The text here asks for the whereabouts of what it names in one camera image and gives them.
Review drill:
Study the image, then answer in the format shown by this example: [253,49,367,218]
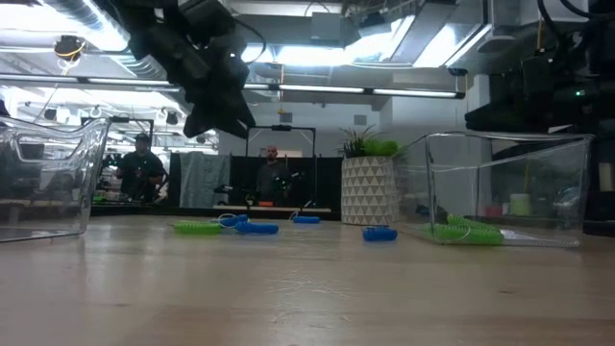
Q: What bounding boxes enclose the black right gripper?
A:
[464,56,595,134]

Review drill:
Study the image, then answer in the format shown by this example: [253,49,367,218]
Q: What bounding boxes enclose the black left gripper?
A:
[162,0,257,140]

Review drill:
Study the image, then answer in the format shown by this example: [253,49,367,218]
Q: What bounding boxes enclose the clear plastic bin straight walls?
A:
[398,132,595,250]

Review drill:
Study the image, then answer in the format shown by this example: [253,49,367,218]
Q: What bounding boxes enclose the grey cloth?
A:
[178,151,232,210]

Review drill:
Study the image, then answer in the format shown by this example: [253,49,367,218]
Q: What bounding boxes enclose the person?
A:
[114,133,167,203]
[254,145,295,206]

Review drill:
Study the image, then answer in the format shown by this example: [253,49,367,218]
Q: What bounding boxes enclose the pale green cup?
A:
[508,192,532,217]

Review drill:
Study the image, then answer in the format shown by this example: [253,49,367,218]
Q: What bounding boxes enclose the white container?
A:
[598,161,615,192]

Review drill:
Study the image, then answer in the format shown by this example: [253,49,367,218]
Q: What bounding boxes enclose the black partition panel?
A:
[167,152,343,220]

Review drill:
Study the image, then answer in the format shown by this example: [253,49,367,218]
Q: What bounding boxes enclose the black bar with LED lights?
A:
[0,67,468,101]

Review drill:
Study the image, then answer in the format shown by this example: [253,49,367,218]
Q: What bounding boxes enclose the succulent in white patterned pot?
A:
[339,125,405,227]

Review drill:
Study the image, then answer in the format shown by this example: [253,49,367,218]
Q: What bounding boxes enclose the clear plastic bin rounded corners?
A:
[0,114,112,244]

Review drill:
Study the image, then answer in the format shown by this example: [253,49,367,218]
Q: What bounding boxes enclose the black metal gantry frame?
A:
[245,124,317,160]

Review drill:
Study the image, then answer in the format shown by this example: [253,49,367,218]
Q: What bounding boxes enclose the black aluminium table frame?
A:
[90,205,343,221]

